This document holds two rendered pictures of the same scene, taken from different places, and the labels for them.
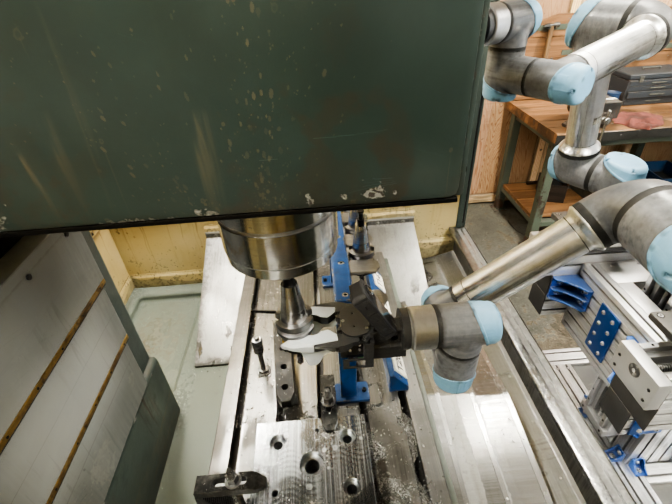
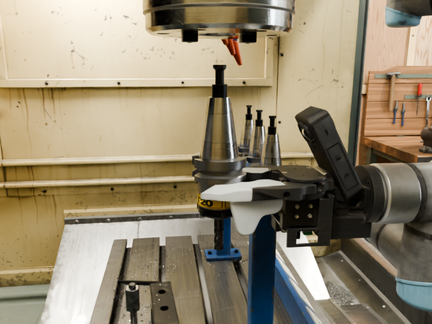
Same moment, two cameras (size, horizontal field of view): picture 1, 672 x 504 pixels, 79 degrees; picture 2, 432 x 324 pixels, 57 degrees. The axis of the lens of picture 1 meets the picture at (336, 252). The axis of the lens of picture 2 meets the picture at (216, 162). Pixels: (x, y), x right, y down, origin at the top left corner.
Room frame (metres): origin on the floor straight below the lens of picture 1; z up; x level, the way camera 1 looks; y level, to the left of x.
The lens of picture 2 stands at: (0.03, 0.12, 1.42)
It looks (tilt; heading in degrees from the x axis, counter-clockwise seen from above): 13 degrees down; 355
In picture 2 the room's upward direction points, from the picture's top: straight up
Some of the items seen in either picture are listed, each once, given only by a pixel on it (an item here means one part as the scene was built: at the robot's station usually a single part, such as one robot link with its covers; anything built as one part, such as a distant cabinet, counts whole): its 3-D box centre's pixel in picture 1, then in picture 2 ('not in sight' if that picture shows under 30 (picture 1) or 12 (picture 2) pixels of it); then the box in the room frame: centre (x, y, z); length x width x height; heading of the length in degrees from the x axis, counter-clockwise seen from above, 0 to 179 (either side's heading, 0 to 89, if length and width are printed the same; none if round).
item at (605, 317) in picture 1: (601, 333); not in sight; (0.84, -0.80, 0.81); 0.09 x 0.01 x 0.18; 1
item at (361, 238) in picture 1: (361, 236); (271, 150); (0.79, -0.06, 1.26); 0.04 x 0.04 x 0.07
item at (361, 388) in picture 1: (346, 354); (260, 294); (0.62, -0.01, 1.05); 0.10 x 0.05 x 0.30; 92
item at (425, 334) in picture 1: (418, 326); (383, 192); (0.49, -0.13, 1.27); 0.08 x 0.05 x 0.08; 2
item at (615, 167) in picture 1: (617, 178); not in sight; (1.10, -0.86, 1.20); 0.13 x 0.12 x 0.14; 33
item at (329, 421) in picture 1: (329, 408); not in sight; (0.54, 0.04, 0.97); 0.13 x 0.03 x 0.15; 2
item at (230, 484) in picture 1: (233, 490); not in sight; (0.37, 0.22, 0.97); 0.13 x 0.03 x 0.15; 92
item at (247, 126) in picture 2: not in sight; (248, 132); (1.01, -0.05, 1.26); 0.04 x 0.04 x 0.07
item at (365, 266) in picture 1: (364, 266); not in sight; (0.73, -0.06, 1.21); 0.07 x 0.05 x 0.01; 92
